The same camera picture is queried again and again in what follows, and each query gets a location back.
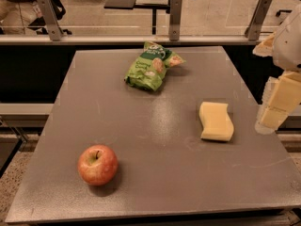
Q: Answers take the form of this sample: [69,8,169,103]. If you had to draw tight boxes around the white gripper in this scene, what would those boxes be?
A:
[252,4,301,135]

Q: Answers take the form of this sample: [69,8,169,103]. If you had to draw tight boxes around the red apple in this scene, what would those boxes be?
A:
[77,145,119,186]

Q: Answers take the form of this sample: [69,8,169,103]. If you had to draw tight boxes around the green rice chip bag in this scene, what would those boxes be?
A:
[124,41,185,91]

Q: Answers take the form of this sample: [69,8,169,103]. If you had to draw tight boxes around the yellow sponge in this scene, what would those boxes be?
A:
[199,102,234,141]

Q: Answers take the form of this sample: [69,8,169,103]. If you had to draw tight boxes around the right metal glass bracket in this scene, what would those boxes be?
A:
[245,0,273,41]

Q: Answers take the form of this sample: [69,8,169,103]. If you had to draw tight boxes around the metal glass bracket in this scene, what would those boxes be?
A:
[168,0,182,41]
[245,0,273,41]
[37,0,62,41]

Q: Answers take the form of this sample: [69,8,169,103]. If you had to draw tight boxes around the middle metal glass bracket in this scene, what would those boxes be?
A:
[168,0,182,41]

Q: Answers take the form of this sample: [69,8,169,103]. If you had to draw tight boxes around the left metal glass bracket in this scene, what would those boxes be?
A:
[37,0,62,41]

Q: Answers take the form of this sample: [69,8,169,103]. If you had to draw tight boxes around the metal rail ledge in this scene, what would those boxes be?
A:
[0,35,267,46]

